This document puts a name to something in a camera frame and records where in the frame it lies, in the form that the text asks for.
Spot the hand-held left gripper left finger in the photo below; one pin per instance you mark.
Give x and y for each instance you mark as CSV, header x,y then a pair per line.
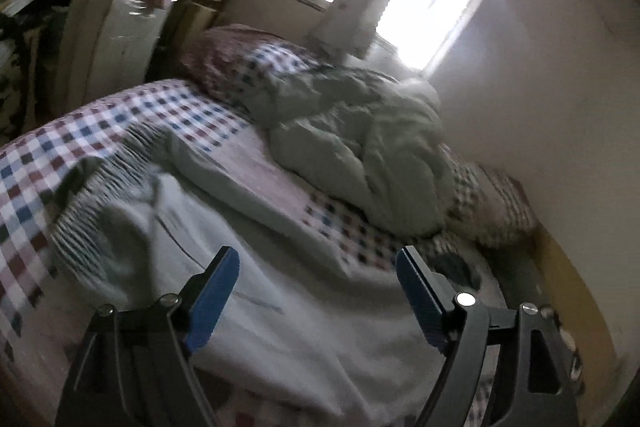
x,y
212,302

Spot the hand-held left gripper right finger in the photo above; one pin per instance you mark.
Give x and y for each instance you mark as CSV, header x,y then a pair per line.
x,y
422,299

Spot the light grey towel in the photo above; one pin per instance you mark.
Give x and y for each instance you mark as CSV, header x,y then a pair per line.
x,y
300,332

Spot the light green quilted duvet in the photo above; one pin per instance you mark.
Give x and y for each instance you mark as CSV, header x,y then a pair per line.
x,y
360,147

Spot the checked floral pillow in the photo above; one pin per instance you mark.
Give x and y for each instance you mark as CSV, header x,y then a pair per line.
x,y
225,57
495,207

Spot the white upright panel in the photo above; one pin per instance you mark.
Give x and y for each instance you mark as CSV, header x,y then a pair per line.
x,y
110,47

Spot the wooden bed frame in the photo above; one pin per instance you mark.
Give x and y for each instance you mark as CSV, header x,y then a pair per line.
x,y
575,297

